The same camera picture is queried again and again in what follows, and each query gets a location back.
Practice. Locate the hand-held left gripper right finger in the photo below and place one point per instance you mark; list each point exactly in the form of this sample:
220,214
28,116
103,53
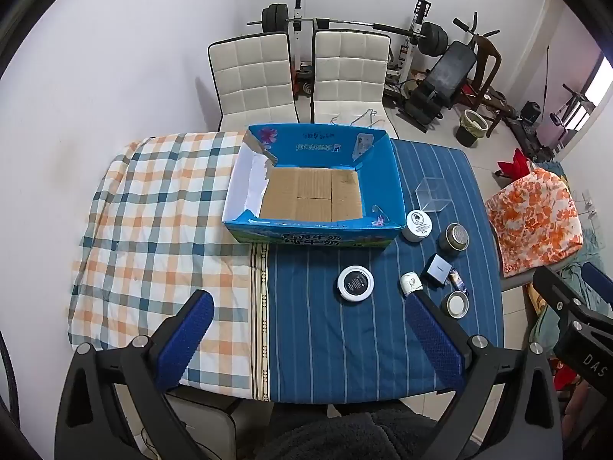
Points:
431,340

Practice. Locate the white clothes hanger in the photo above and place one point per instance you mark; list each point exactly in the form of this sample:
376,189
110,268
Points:
357,117

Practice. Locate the black weight bench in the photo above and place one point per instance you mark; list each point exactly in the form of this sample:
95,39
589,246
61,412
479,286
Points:
445,74

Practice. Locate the dark trash bin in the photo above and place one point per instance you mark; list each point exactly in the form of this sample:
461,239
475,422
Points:
471,127

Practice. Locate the checked blanket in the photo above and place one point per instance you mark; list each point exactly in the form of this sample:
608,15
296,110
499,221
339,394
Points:
158,230

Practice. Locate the orange floral cloth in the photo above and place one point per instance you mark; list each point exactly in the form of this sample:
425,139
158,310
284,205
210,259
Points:
531,220

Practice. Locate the red cloth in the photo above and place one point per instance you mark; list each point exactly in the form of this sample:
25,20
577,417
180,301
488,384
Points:
515,163

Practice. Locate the blue striped cloth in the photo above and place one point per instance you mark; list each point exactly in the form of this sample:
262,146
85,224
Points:
335,340

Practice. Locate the small patterned tube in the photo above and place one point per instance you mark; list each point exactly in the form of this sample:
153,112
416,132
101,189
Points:
456,279

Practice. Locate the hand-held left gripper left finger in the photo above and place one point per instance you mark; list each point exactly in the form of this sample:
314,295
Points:
189,340

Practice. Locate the small white oval device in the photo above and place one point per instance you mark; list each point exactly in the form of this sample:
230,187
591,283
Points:
410,283

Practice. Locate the white barbell rack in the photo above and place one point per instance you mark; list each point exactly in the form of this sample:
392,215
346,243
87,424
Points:
298,14

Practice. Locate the person's dark fleece clothing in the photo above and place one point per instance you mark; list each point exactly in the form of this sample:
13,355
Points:
354,433

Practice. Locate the white padded chair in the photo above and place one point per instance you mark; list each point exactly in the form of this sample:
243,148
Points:
349,72
251,76

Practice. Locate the barbell with black plates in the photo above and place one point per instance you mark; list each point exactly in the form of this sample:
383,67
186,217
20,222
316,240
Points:
431,36

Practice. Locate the black power adapter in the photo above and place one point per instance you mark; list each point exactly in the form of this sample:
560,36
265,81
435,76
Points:
438,269

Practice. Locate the brown exercise machine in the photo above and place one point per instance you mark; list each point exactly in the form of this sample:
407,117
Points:
488,57

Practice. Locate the clear plastic box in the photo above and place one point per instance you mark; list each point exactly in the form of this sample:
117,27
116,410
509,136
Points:
433,196

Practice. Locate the grey box under table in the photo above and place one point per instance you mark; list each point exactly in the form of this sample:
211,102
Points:
210,426

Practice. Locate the weight plates on floor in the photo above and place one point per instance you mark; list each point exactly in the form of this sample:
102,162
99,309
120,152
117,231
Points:
305,84

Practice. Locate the blue cardboard box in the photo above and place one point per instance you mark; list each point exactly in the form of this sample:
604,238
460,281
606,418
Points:
311,191

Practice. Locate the white round case black top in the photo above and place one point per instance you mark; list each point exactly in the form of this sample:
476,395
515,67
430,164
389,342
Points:
354,283

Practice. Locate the white jar with printed lid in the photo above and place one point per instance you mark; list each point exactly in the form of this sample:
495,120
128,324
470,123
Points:
416,225

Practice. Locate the metal cup with perforated lid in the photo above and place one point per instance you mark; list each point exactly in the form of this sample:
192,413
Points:
455,238

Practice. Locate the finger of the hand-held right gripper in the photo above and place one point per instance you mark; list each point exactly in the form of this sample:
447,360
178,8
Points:
598,282
555,292

